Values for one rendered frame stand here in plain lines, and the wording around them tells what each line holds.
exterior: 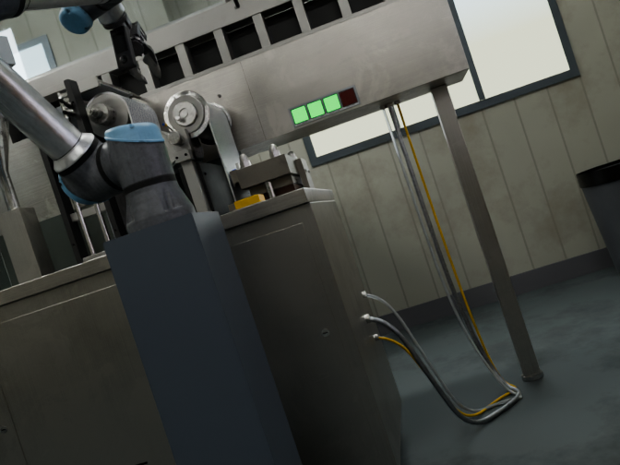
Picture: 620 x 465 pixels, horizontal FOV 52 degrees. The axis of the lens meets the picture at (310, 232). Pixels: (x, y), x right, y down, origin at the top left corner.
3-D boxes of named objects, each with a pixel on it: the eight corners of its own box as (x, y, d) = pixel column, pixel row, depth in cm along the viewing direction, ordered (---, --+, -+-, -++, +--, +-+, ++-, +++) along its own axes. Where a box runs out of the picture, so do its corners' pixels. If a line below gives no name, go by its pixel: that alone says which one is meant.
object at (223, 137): (227, 178, 195) (208, 122, 195) (245, 180, 219) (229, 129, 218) (228, 178, 195) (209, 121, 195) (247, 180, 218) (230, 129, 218)
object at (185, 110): (200, 110, 193) (186, 130, 194) (202, 111, 195) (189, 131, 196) (181, 96, 193) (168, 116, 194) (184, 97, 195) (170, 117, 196)
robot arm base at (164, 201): (184, 215, 128) (168, 169, 128) (117, 238, 131) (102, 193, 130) (205, 214, 143) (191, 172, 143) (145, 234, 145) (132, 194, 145)
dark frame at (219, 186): (197, 229, 197) (177, 168, 197) (227, 224, 229) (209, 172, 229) (220, 221, 196) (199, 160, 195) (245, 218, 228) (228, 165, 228)
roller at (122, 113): (94, 144, 201) (80, 102, 201) (128, 149, 226) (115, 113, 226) (134, 129, 199) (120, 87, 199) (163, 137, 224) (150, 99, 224)
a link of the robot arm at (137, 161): (149, 176, 129) (128, 113, 129) (105, 196, 135) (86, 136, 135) (186, 172, 139) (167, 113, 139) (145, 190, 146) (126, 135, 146)
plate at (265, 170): (241, 189, 190) (234, 170, 190) (268, 190, 230) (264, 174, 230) (290, 172, 188) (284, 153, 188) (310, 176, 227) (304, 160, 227)
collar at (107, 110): (92, 126, 195) (86, 107, 195) (101, 128, 201) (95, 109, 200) (111, 119, 194) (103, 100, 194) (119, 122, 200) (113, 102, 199)
